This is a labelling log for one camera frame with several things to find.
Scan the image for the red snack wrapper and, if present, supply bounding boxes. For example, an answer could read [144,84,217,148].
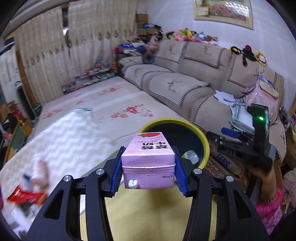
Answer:
[6,185,48,205]

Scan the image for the black yellow plush toy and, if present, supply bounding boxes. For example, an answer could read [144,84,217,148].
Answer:
[229,45,267,67]

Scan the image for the floral cream floor mat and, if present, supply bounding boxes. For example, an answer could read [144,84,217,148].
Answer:
[34,76,186,140]

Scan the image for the low shelf with toys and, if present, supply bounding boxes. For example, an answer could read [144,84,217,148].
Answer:
[62,60,117,95]

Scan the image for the pile of plush toys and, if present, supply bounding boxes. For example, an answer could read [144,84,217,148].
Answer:
[115,22,219,54]

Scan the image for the yellow rimmed dark trash bin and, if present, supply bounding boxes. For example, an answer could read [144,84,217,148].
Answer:
[139,118,210,169]

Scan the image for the black tower fan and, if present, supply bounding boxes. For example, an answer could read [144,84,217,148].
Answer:
[15,81,38,127]

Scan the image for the stacked cardboard boxes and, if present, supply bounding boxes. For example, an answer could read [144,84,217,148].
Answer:
[135,13,161,36]

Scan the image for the beige lace curtains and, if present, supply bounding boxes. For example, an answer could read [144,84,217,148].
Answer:
[15,1,138,105]

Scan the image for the pink strawberry milk carton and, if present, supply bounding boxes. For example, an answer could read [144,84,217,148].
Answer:
[121,132,176,189]

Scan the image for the green plastic bottle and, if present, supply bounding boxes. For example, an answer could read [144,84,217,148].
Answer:
[182,150,200,165]

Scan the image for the papers on sofa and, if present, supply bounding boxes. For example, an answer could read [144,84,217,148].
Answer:
[214,90,255,135]

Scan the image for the pink bag on sofa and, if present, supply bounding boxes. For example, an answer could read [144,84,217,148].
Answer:
[244,75,280,125]

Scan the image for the framed floral wall picture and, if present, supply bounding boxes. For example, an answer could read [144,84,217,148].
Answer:
[194,0,253,30]

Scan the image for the pink sleeved forearm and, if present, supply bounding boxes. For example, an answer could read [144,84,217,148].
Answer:
[254,180,283,235]

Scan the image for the beige sectional sofa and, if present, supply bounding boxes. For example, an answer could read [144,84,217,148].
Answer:
[116,39,287,176]

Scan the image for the person's right hand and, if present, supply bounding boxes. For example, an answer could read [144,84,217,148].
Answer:
[248,166,276,184]

